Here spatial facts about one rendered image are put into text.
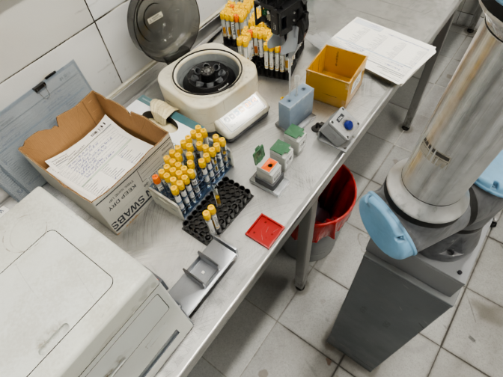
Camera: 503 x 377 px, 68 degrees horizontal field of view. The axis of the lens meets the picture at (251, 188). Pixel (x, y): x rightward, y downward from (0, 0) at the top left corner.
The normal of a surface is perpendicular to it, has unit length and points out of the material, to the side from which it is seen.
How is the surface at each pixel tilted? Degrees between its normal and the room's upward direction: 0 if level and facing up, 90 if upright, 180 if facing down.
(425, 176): 88
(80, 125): 88
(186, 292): 0
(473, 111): 88
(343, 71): 90
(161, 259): 0
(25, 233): 0
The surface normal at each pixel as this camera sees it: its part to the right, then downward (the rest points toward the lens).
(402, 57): -0.08, -0.56
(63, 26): 0.80, 0.46
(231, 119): 0.23, -0.27
